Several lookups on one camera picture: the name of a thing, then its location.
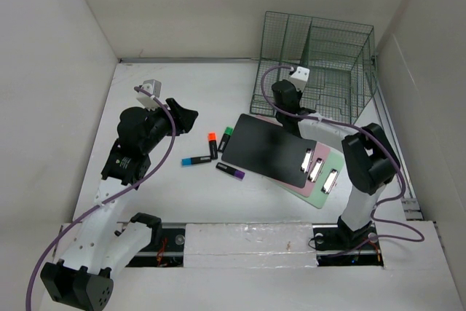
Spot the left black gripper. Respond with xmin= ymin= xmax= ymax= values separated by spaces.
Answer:
xmin=141 ymin=98 xmax=197 ymax=154

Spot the orange highlighter marker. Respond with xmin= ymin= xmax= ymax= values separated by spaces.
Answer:
xmin=208 ymin=133 xmax=218 ymax=160

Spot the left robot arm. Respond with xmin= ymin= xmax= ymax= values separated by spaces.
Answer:
xmin=40 ymin=98 xmax=198 ymax=310

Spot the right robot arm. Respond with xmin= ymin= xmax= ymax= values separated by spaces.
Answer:
xmin=272 ymin=79 xmax=401 ymax=255

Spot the black clipboard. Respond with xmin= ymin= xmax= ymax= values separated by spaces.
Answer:
xmin=221 ymin=114 xmax=316 ymax=188

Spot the pink clipboard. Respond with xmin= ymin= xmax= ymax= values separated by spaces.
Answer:
xmin=256 ymin=114 xmax=331 ymax=200

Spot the green clipboard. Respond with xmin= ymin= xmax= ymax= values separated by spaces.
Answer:
xmin=304 ymin=151 xmax=344 ymax=209

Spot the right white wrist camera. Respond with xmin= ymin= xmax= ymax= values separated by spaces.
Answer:
xmin=288 ymin=66 xmax=310 ymax=92

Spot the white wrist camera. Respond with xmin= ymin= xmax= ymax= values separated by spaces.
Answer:
xmin=288 ymin=66 xmax=310 ymax=92
xmin=137 ymin=79 xmax=162 ymax=111

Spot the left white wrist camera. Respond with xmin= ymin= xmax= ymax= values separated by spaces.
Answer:
xmin=137 ymin=79 xmax=162 ymax=111

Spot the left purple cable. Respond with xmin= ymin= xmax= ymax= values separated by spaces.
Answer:
xmin=24 ymin=85 xmax=178 ymax=311

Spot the purple cable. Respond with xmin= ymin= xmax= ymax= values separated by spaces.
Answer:
xmin=24 ymin=85 xmax=178 ymax=311
xmin=261 ymin=63 xmax=426 ymax=257

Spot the green wire desk organizer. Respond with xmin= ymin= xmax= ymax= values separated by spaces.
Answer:
xmin=250 ymin=11 xmax=377 ymax=124

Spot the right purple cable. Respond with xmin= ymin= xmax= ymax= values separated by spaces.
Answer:
xmin=261 ymin=63 xmax=426 ymax=257

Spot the metal rail bracket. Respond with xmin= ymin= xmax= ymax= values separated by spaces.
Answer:
xmin=400 ymin=198 xmax=424 ymax=221

